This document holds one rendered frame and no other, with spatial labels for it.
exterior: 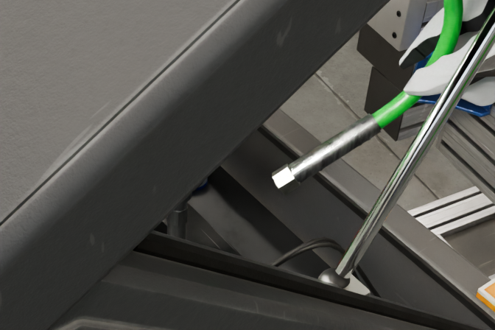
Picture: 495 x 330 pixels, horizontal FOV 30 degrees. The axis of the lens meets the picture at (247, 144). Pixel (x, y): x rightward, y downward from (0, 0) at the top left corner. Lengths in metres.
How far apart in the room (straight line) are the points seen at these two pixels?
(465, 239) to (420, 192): 0.43
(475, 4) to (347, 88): 2.09
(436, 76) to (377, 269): 0.38
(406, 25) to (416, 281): 0.45
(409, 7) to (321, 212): 0.36
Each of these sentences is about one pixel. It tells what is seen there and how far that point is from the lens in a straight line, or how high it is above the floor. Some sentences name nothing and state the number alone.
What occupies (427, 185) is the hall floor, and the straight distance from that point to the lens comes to 2.52.
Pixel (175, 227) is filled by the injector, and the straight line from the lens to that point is 0.86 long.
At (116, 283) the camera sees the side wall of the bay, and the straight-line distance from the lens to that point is 0.26.
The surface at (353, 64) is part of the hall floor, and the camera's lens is 2.91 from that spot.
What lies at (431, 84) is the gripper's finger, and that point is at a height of 1.23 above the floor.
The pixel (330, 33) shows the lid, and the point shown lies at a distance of 0.22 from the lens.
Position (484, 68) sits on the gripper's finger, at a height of 1.26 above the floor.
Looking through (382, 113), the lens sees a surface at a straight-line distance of 0.74.
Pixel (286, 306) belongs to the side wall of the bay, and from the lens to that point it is 0.34.
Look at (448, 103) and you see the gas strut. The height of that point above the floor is 1.41.
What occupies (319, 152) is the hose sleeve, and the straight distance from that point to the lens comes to 0.75.
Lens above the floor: 1.64
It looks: 40 degrees down
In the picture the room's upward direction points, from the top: 5 degrees clockwise
